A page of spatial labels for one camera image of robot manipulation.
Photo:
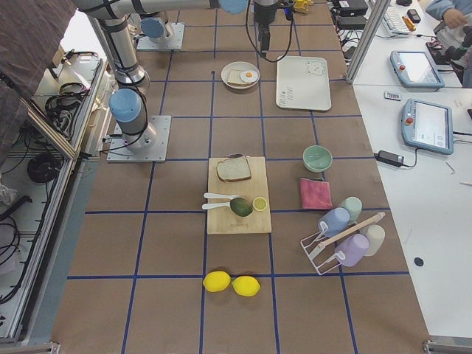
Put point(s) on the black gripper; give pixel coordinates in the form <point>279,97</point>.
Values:
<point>264,15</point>

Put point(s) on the cream round plate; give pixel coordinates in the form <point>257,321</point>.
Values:
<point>239,65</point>

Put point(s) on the bread slice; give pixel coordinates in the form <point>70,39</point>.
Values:
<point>234,78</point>
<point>232,170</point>

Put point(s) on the bread slice on plate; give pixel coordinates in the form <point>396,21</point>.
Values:
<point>234,78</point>

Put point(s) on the wooden peg rack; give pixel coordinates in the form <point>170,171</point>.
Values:
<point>302,6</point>

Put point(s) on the toy fried egg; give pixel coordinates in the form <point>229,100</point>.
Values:
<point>249,76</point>

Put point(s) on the cream bear tray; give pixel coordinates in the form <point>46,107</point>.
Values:
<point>303,84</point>

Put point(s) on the white keyboard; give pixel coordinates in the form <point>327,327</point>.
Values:
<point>393,22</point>

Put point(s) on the mint green bowl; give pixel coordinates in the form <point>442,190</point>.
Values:
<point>317,158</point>

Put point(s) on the far teach pendant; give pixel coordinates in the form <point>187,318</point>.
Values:
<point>416,70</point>

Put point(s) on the teach pendant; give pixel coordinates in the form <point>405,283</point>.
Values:
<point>416,70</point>
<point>427,126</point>

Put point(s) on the wooden cutting board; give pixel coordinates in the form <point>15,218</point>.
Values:
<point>222,221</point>

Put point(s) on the pink cloth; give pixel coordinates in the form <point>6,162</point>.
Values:
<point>315,194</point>

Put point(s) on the white plastic knife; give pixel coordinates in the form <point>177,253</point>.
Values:
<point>211,195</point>

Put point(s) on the lemon half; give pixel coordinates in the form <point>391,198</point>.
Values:
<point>259,204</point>

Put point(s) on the black power adapter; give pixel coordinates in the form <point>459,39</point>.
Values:
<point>389,158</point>

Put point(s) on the green avocado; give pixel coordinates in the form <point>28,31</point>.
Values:
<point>241,207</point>

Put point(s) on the near teach pendant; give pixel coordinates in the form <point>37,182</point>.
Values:
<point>427,126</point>

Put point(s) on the green cup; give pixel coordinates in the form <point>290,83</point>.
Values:
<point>354,207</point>

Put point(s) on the blue cup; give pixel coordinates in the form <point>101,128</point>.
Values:
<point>333,222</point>

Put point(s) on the beige cup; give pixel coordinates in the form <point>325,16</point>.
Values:
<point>375,235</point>

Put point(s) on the purple cup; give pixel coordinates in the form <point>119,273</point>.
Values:
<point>351,250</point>

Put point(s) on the left yellow lemon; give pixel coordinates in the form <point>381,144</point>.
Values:
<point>216,281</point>

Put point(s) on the yellow lemon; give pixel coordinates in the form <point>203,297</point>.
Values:
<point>245,285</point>
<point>216,281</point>

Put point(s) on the right yellow lemon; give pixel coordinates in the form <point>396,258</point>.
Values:
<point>245,285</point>

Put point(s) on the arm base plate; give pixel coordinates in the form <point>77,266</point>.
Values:
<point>171,40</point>
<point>150,147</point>

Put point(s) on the aluminium frame post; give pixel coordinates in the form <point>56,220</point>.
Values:
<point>374,21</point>

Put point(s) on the white wire cup rack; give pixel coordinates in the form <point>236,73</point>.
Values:
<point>321,250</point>

